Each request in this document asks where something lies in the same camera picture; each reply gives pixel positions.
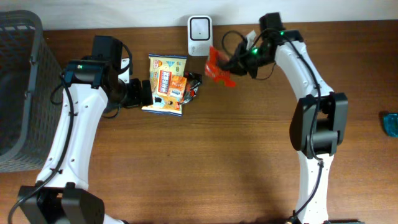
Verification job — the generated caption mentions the red snack packet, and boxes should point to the red snack packet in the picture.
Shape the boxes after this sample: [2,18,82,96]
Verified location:
[205,46,236,88]

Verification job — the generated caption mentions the yellow snack bag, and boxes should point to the yellow snack bag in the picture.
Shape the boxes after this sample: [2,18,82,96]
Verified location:
[142,54,187,116]

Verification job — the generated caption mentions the orange small packet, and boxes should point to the orange small packet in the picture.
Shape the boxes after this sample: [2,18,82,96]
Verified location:
[167,76,187,99]

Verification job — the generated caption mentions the dark crinkled wrapper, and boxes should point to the dark crinkled wrapper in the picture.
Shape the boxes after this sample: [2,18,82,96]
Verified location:
[180,72,203,105]

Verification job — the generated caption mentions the blue mouthwash bottle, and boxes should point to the blue mouthwash bottle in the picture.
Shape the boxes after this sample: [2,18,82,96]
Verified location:
[382,113,398,138]

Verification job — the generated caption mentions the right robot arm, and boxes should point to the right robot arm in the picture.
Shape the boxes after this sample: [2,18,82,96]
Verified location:
[216,12,348,223]

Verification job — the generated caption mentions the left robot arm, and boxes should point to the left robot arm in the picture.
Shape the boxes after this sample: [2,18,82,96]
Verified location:
[7,56,149,223]

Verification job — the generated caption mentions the white barcode scanner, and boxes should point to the white barcode scanner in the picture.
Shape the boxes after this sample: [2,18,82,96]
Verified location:
[187,16,213,57]

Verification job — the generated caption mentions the grey plastic basket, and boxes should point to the grey plastic basket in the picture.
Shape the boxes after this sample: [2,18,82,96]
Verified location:
[1,10,62,173]

